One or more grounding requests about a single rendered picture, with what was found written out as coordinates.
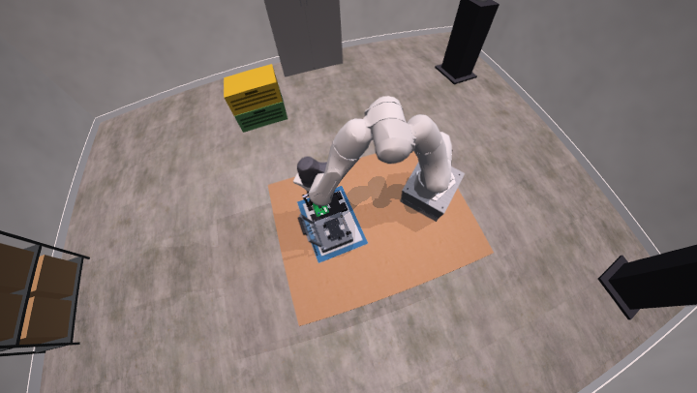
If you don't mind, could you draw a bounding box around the green circuit board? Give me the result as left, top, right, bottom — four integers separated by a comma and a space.
313, 204, 329, 217

